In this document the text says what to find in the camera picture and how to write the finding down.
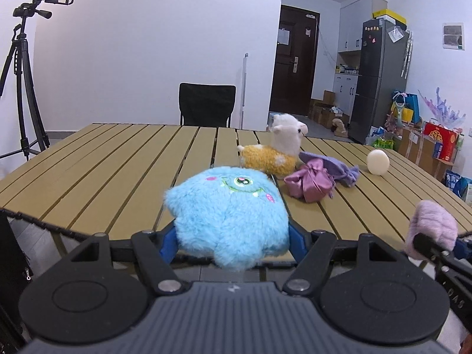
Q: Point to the dark brown door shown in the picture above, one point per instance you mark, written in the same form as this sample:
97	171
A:
291	88

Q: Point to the paper sheet on door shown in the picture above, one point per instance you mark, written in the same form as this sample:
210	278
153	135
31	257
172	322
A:
284	37

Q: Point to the green bag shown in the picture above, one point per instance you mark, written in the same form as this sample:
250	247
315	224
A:
383	143

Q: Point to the blue plush monster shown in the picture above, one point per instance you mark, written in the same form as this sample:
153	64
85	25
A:
228	221

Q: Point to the blue gift bag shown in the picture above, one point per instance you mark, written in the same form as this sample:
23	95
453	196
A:
409	99

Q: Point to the yellow box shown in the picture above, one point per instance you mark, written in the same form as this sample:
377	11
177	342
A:
389	15

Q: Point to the white and yellow alpaca plush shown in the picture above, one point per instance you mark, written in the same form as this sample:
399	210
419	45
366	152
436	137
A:
273	158

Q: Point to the pink fluffy plush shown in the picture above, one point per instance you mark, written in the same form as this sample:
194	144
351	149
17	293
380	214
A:
435	225

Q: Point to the white base cabinet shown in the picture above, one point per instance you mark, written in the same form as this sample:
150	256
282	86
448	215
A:
346	94

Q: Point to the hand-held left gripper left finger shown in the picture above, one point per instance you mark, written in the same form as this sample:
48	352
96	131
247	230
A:
170	239

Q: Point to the wall electrical panel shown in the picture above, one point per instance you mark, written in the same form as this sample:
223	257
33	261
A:
453	36

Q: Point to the purple cloth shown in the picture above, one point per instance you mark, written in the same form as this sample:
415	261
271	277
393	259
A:
339	171

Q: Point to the purple paper decoration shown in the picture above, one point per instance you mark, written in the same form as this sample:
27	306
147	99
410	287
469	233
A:
442	108

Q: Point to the black chair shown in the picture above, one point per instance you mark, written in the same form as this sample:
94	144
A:
206	103

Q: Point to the white foam cylinder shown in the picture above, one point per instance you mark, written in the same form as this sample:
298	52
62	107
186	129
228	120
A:
377	162

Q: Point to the yellow gift bag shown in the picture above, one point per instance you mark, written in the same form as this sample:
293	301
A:
405	115

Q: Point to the pink satin pouch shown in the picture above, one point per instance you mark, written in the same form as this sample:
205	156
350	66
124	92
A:
309	184

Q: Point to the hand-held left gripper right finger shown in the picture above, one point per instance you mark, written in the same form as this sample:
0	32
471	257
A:
297	241

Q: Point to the black tripod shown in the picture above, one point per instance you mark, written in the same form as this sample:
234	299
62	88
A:
21	38

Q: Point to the large cardboard box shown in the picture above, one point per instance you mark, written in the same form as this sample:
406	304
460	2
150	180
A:
416	151

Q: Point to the black zippered bag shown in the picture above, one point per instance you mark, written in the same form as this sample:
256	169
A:
13	258

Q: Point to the grey refrigerator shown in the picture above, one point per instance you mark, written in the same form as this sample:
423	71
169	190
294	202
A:
376	81

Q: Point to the red gift box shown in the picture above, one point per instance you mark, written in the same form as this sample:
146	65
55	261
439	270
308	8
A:
440	140

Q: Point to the blue pet food bag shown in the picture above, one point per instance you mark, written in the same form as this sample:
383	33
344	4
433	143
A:
453	182
466	190

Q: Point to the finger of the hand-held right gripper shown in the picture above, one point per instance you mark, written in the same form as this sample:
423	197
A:
435	250
465	249

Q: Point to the open small cardboard boxes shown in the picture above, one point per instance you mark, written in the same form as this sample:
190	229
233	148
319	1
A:
324	110

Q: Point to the beige cat scratcher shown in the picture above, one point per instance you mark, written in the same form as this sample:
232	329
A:
340	127

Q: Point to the clear plastic bag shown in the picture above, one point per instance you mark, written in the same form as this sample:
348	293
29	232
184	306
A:
395	34

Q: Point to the white wall cabinet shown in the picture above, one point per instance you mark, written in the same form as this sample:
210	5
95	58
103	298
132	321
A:
352	25

